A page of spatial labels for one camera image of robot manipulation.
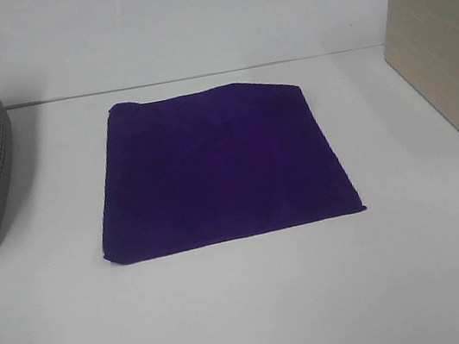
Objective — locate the purple towel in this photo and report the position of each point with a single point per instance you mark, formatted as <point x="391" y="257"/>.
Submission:
<point x="222" y="164"/>

